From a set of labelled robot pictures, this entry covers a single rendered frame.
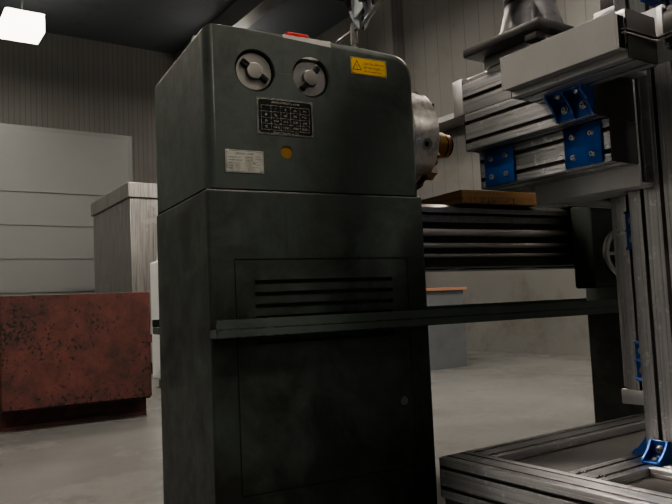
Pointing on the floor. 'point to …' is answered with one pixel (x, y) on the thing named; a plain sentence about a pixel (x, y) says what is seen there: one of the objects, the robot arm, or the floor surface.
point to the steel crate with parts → (73, 358)
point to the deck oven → (125, 239)
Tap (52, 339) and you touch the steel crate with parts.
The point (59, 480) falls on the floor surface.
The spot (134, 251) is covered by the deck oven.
